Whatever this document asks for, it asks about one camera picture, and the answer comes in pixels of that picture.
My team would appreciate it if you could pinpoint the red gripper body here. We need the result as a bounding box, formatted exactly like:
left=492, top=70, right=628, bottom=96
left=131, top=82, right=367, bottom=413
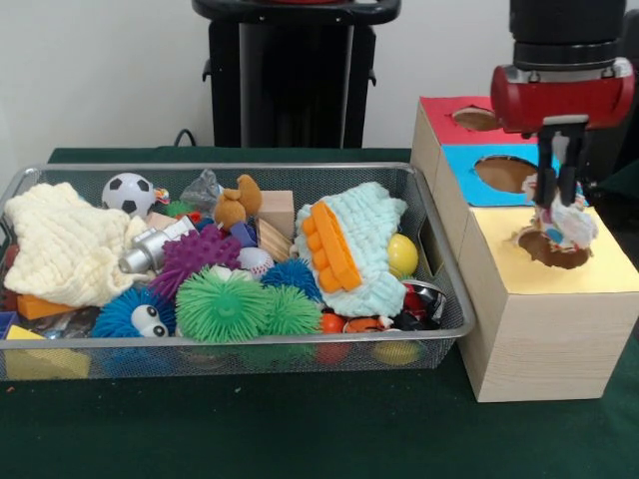
left=490, top=57, right=636, bottom=134

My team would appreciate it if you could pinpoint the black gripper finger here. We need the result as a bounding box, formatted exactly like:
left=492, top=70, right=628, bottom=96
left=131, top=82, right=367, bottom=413
left=534, top=127, right=557, bottom=207
left=557, top=123, right=586, bottom=205

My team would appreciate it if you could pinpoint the white cloth with coloured dots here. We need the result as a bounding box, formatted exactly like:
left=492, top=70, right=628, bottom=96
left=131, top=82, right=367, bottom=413
left=521, top=174, right=599, bottom=250

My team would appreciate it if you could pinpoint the wooden box with three holes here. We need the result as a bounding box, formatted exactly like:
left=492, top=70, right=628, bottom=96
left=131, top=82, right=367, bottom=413
left=409, top=95, right=639, bottom=403

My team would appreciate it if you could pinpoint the silver mesh bin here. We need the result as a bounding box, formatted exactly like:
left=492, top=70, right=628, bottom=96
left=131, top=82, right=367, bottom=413
left=0, top=162, right=476, bottom=383

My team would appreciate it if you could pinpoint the black stand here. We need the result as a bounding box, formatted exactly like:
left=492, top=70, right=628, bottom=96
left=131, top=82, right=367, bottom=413
left=581, top=9, right=639, bottom=189

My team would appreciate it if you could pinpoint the dark green table cloth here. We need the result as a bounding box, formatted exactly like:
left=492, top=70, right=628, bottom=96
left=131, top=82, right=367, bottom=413
left=0, top=147, right=639, bottom=479
left=598, top=164, right=639, bottom=201

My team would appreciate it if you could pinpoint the yellow ball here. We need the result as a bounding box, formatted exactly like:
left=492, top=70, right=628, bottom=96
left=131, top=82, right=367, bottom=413
left=386, top=233, right=419, bottom=278

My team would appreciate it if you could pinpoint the light blue knitted cloth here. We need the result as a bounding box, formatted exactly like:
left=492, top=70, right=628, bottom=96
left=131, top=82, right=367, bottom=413
left=293, top=182, right=408, bottom=318

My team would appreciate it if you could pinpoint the orange plastic building block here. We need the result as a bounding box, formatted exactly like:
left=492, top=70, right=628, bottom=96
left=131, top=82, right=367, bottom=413
left=301, top=202, right=363, bottom=293

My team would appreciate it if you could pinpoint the brown plush toy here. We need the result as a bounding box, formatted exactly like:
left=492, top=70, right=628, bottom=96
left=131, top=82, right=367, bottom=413
left=214, top=174, right=264, bottom=232

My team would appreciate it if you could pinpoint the large green spiky ball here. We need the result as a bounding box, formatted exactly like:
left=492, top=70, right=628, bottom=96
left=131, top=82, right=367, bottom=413
left=174, top=268, right=274, bottom=345

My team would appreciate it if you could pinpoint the purple spiky toy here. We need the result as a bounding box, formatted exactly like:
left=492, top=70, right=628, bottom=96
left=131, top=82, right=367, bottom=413
left=149, top=224, right=244, bottom=300

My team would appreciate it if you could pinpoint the small soccer ball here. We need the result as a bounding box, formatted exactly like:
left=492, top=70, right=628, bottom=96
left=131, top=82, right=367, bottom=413
left=101, top=172, right=157, bottom=218

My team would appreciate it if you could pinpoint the blue spiky ball with eyes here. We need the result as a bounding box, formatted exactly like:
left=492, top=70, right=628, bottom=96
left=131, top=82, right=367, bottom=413
left=92, top=286, right=179, bottom=339

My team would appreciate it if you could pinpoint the cream knitted cloth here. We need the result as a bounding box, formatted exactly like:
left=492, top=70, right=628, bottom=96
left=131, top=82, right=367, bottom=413
left=3, top=182, right=164, bottom=308

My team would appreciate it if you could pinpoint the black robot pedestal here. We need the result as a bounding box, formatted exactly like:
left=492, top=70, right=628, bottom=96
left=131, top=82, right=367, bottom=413
left=192, top=0, right=403, bottom=149

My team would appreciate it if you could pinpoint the silver toy camera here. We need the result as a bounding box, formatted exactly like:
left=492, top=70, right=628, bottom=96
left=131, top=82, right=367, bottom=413
left=118, top=215, right=196, bottom=274

